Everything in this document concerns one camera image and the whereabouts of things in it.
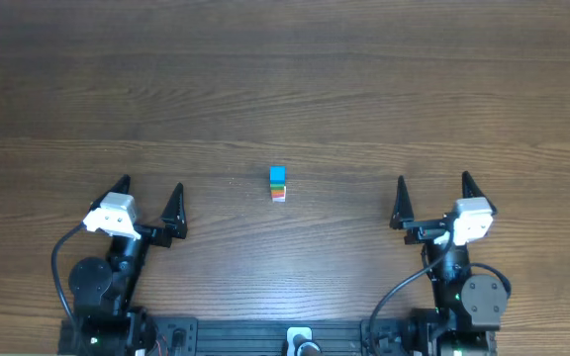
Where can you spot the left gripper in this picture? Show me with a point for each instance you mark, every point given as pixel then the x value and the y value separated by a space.
pixel 159 236

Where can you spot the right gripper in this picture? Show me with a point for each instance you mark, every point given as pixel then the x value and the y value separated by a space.
pixel 426 230

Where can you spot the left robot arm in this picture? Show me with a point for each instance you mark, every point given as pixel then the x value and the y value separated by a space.
pixel 92 282

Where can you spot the white cube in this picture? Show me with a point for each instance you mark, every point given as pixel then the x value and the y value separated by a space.
pixel 279 200

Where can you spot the blue cube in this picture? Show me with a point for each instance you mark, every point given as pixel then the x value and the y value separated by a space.
pixel 277 174

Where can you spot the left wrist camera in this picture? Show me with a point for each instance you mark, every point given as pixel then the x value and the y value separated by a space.
pixel 114 215

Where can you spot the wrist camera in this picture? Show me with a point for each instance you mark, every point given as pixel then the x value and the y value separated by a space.
pixel 470 220
pixel 114 215

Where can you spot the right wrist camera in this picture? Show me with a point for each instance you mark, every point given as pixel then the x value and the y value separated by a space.
pixel 470 220

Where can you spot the mounting rail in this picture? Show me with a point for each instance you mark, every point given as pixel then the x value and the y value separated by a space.
pixel 245 338

